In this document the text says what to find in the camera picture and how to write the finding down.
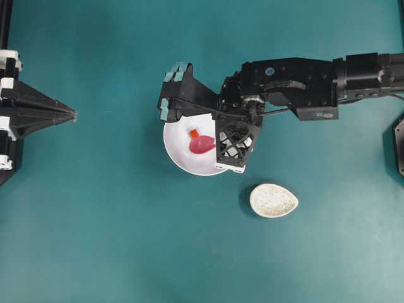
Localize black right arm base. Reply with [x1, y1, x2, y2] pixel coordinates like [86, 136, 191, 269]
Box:
[383, 113, 403, 183]

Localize small red block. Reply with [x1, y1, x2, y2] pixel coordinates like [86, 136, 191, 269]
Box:
[189, 129, 199, 140]

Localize black frame rail left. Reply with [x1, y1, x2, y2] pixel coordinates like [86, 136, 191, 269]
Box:
[0, 0, 13, 49]

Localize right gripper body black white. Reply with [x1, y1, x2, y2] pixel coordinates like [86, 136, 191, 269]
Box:
[213, 75, 263, 173]

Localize black cable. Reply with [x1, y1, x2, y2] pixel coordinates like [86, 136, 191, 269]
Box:
[169, 93, 404, 122]

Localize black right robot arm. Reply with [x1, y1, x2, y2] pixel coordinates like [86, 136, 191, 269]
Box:
[215, 53, 403, 173]

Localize white round bowl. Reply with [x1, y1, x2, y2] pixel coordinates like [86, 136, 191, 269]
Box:
[163, 114, 226, 176]

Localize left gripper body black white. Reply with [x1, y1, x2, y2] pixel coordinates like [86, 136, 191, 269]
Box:
[1, 49, 22, 170]

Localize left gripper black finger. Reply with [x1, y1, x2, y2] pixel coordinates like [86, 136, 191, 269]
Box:
[9, 80, 76, 115]
[8, 110, 76, 139]

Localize pink plastic spoon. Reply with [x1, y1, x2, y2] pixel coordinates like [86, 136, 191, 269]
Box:
[189, 135, 216, 155]

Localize speckled beige spoon rest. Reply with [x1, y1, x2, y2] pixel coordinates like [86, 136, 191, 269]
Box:
[249, 183, 299, 218]

